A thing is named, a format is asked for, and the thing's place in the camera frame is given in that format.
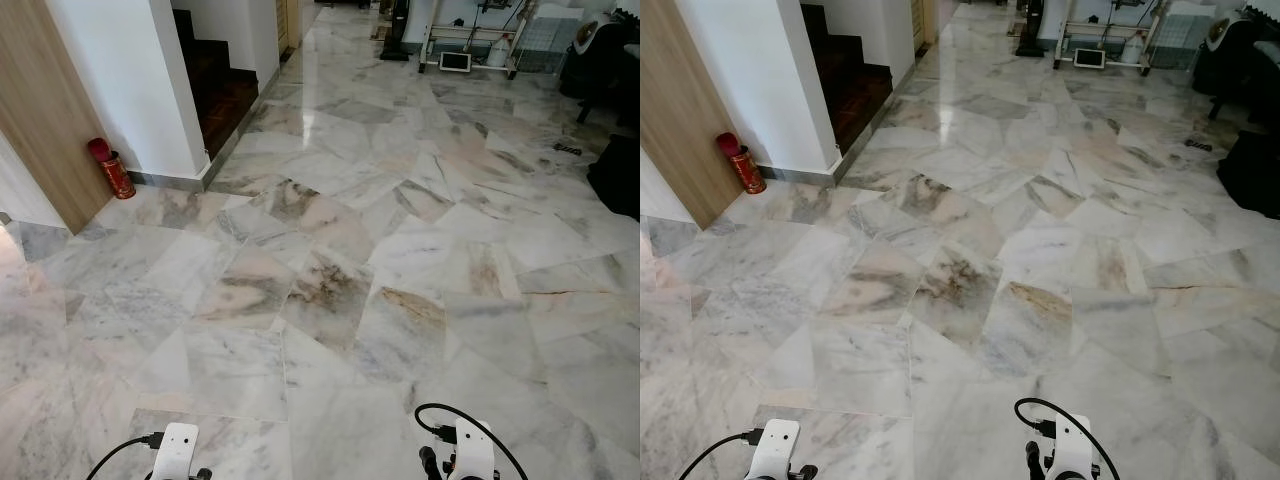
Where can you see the white metal rack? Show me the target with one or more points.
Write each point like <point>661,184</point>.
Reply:
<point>1100,28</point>
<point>470,31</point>

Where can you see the black bag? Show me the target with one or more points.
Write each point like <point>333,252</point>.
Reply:
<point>620,180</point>
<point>1250,175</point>

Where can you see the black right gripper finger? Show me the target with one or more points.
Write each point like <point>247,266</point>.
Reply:
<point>431,465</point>
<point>1034,462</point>

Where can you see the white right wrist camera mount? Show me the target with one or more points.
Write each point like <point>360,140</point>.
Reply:
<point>1072,450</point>
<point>474,450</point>

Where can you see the white mesh crate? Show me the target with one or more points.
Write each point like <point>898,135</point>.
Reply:
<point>545,40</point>
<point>1180,40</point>

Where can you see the white plastic bottle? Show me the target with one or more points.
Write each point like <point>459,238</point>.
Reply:
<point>497,55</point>
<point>1132,50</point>

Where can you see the small black floor object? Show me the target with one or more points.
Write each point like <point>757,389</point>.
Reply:
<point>567,149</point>

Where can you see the light wooden door panel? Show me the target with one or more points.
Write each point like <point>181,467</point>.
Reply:
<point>680,110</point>
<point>40,110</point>

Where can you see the black chair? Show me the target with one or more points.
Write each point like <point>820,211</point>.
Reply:
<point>600,60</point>
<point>1240,60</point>

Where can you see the black upright vacuum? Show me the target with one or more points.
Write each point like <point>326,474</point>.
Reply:
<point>1031,38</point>
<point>397,40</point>

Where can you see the white framed tablet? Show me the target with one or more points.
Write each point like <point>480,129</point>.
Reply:
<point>1089,58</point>
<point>455,61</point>

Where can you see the dark wooden staircase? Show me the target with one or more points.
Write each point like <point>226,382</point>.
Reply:
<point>225,100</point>
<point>855,95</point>

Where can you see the red patterned canister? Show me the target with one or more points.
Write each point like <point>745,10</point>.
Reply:
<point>747,170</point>
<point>117,175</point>

